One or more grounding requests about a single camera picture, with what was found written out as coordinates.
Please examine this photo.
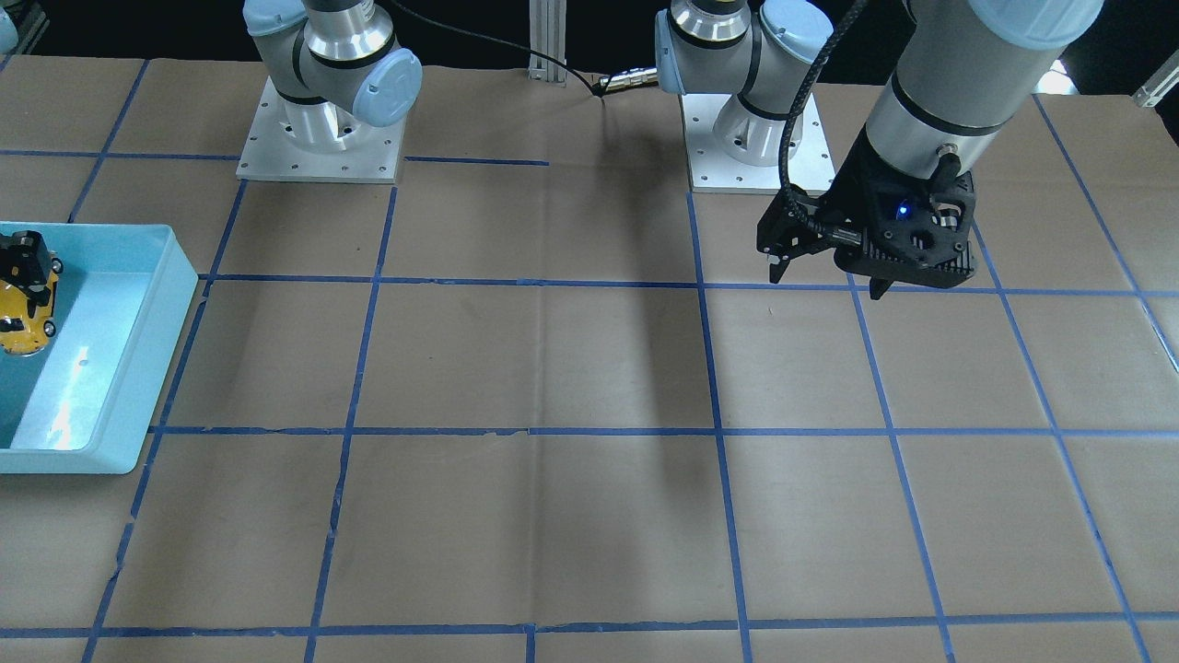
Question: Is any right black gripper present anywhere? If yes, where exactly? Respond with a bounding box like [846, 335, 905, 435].
[1, 230, 52, 307]

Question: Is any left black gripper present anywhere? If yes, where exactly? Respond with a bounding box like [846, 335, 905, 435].
[755, 131, 977, 301]

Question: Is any yellow beetle toy car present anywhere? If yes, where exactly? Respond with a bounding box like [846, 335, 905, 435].
[1, 273, 60, 356]

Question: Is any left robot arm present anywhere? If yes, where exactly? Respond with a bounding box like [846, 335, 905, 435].
[654, 1, 1104, 298]

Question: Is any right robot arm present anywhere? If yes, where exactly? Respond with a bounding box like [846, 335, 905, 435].
[4, 1, 424, 298]

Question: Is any teal plastic bin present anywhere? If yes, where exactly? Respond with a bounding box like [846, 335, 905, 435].
[1, 223, 197, 475]

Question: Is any brown paper table mat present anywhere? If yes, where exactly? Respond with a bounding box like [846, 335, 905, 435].
[4, 55, 1175, 662]

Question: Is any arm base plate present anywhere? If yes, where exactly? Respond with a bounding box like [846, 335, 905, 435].
[681, 94, 836, 193]
[236, 79, 407, 184]

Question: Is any aluminium frame post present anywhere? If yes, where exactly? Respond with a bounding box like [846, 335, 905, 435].
[528, 0, 567, 87]

